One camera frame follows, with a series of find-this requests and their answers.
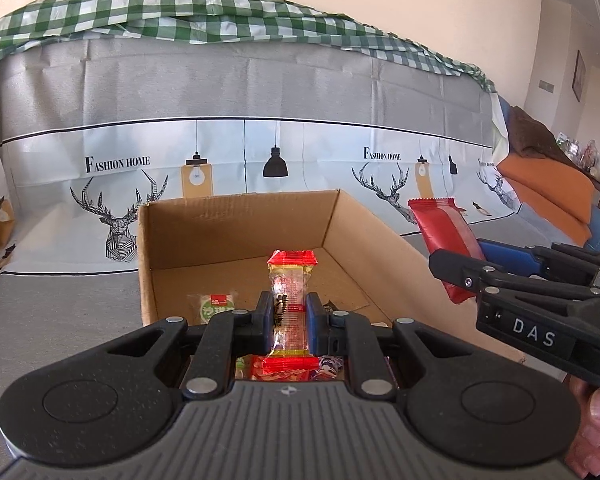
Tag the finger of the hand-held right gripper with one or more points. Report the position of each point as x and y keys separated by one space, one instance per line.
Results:
x=510 y=255
x=455 y=267

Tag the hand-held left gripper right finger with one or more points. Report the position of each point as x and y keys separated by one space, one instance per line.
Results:
x=314 y=327

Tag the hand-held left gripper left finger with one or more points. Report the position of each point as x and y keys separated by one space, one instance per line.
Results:
x=265 y=325

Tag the plain red snack packet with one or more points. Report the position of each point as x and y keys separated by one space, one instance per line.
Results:
x=445 y=230

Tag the clear packet with red ends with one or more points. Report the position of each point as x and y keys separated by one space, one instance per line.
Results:
x=290 y=285

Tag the green and white packet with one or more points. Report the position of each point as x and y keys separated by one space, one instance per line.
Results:
x=212 y=307

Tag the cardboard box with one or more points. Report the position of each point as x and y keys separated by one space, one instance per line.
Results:
x=230 y=230

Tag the orange cushion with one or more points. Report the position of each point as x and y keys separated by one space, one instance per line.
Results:
x=545 y=185

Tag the brown blanket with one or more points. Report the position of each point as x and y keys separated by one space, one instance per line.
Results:
x=530 y=135

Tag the clear glass jar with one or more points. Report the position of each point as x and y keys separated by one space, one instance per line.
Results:
x=591 y=152

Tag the grey deer printed sheet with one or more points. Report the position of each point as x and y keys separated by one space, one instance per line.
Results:
x=280 y=85

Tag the green checked cloth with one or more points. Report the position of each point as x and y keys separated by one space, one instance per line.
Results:
x=180 y=15

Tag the wall light switch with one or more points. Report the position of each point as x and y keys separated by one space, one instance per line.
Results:
x=547 y=85

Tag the framed wall picture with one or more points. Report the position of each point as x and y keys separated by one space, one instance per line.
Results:
x=579 y=75

